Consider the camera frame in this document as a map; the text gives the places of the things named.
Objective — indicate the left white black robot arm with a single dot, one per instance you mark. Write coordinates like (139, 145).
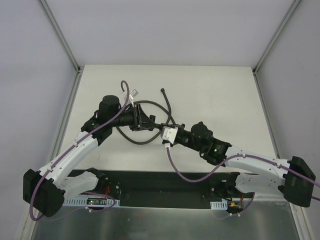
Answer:
(49, 187)

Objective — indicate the left white cable duct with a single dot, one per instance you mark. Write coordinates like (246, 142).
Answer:
(83, 201)

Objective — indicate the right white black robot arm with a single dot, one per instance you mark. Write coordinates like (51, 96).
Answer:
(292, 178)

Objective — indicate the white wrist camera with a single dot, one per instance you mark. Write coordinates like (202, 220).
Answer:
(132, 94)
(168, 136)

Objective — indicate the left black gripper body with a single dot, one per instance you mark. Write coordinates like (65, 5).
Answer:
(136, 118)

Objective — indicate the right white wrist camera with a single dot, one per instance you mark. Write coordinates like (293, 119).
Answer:
(168, 136)

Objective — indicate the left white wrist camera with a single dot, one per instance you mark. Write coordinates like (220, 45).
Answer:
(132, 94)

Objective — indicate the left aluminium frame post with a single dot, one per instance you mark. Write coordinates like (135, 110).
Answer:
(59, 35)

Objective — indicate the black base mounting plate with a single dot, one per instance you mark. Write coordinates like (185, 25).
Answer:
(151, 189)

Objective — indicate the white cable duct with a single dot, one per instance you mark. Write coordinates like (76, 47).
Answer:
(83, 201)
(219, 205)

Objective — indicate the right aluminium frame post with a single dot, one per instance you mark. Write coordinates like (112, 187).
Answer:
(293, 7)

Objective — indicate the right white cable duct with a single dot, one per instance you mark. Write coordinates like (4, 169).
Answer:
(219, 205)

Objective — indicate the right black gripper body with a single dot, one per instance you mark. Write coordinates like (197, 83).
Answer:
(183, 134)

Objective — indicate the aluminium frame post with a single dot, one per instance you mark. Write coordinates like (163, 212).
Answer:
(293, 7)
(59, 35)

